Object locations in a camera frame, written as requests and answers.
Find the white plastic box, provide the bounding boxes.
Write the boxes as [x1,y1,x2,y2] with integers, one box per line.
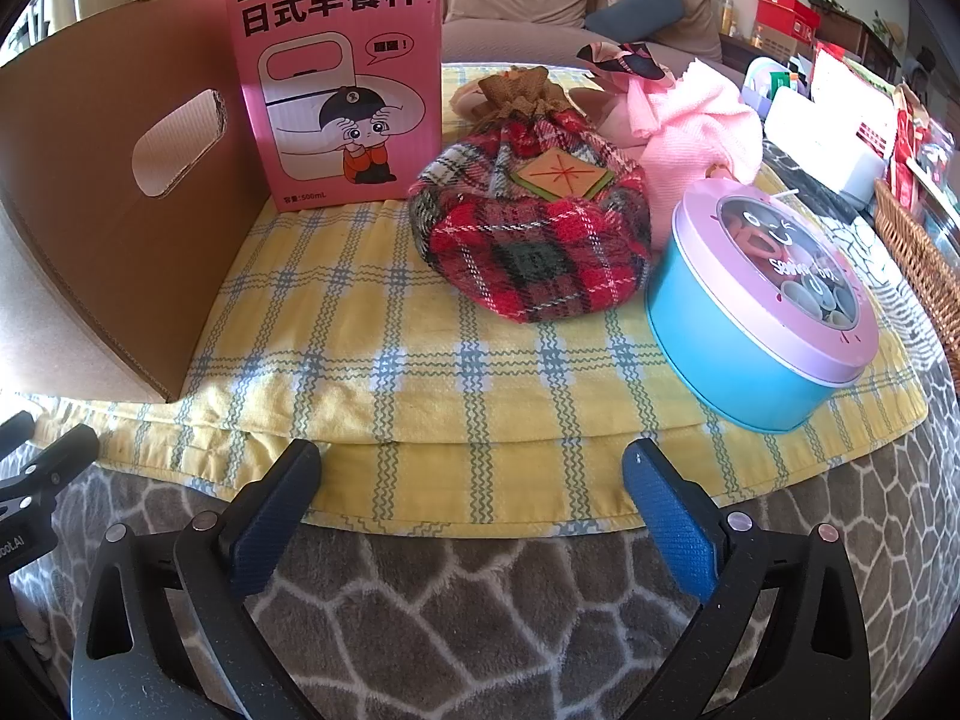
[765,86,890,207]

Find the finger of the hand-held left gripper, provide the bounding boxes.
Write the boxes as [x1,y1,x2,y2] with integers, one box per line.
[0,411,37,460]
[0,424,102,522]

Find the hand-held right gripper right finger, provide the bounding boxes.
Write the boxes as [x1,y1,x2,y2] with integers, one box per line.
[622,439,875,720]

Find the red box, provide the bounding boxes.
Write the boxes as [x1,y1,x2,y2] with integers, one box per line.
[752,0,822,53]

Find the white plastic basket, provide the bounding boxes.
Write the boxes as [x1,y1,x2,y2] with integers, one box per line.
[741,56,815,117]

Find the brown cardboard box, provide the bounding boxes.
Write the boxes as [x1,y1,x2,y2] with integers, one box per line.
[0,0,260,402]

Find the red packets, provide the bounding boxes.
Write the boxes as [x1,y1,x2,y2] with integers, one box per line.
[889,82,960,192]

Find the blue-grey pillow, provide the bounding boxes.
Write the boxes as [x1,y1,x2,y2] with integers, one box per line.
[583,0,685,35]

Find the yellow plaid cloth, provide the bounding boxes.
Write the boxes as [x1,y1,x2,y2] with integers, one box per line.
[97,64,931,541]

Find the pink patterned scarf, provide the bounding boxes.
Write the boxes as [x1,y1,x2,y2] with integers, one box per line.
[576,41,676,87]

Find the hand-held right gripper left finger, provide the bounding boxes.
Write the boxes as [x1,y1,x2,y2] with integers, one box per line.
[71,439,323,720]

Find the brown wicker basket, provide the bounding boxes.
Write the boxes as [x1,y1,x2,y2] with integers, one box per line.
[874,178,960,398]

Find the pink plush toy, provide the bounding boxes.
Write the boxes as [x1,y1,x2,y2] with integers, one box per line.
[570,64,764,248]

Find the blue round tin pink lid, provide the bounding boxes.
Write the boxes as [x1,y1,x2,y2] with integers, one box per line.
[646,180,880,434]

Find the pink cartoon print box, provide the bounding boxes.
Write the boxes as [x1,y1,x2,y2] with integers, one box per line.
[223,0,443,212]

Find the tan sofa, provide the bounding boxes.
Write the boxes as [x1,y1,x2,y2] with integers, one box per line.
[441,0,730,77]

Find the wooden cabinet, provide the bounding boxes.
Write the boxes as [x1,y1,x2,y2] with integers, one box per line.
[806,0,912,83]

